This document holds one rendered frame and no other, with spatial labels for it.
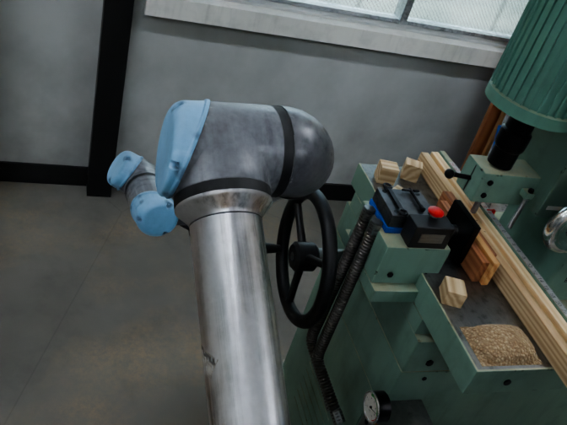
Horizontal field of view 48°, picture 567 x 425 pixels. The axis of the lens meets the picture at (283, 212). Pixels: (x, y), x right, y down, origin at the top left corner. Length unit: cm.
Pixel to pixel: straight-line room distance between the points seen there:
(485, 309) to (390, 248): 21
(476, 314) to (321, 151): 54
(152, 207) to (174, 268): 131
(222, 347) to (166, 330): 149
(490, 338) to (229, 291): 57
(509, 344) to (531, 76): 46
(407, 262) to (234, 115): 56
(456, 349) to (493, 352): 6
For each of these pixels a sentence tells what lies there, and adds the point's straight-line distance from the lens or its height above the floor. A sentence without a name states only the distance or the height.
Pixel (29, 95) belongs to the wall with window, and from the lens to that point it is 252.
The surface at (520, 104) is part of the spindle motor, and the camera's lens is 119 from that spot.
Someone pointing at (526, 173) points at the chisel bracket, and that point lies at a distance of 135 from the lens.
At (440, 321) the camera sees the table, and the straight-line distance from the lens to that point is 117.
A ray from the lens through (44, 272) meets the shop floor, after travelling 232.
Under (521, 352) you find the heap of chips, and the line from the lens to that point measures 115.
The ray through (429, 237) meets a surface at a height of 99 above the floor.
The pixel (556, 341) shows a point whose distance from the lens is 119.
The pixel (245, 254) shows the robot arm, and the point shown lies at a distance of 69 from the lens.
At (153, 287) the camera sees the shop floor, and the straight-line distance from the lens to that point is 230.
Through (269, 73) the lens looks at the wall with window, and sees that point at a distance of 255.
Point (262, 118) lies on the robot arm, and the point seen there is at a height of 126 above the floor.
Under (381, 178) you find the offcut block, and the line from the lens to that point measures 143.
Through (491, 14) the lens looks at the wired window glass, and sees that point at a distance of 292.
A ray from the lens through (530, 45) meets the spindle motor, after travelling 118.
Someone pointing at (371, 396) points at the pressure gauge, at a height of 67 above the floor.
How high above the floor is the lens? 161
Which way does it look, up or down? 35 degrees down
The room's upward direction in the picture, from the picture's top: 18 degrees clockwise
